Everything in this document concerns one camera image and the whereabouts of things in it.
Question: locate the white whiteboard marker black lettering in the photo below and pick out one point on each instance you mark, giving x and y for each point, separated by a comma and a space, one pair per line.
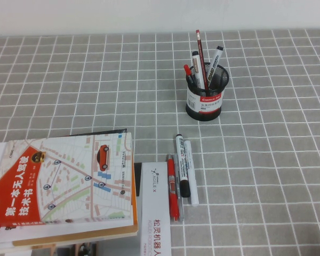
215, 60

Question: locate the grey grid tablecloth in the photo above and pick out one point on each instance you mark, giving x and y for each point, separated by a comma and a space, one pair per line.
96, 93

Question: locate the white AgileX brochure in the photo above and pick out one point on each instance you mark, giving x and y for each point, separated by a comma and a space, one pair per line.
156, 202

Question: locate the white marker with black ends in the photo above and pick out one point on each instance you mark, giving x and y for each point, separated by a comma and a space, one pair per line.
182, 165

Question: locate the red pencil with eraser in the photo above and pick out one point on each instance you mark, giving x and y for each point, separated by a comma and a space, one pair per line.
200, 50

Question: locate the clear gel pen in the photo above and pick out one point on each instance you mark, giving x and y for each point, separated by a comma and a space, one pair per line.
181, 213

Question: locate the orange edged book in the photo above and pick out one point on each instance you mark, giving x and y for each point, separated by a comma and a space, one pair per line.
69, 238

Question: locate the book with map cover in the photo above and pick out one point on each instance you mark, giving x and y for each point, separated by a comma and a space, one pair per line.
69, 173

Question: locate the black notebook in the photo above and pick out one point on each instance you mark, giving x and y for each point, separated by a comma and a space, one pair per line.
137, 181

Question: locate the red capped pen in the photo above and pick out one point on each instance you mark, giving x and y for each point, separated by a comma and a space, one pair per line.
187, 70

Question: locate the white marker with black cap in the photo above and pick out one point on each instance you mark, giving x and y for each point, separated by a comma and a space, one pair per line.
195, 64

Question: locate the white book with black characters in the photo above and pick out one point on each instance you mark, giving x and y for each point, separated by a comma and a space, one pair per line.
56, 231

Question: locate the red retractable pen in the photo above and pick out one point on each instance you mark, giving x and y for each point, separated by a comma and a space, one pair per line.
172, 192

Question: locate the all white marker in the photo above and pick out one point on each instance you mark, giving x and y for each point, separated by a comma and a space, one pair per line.
191, 176

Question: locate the black mesh pen holder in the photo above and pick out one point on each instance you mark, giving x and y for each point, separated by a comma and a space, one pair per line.
208, 112

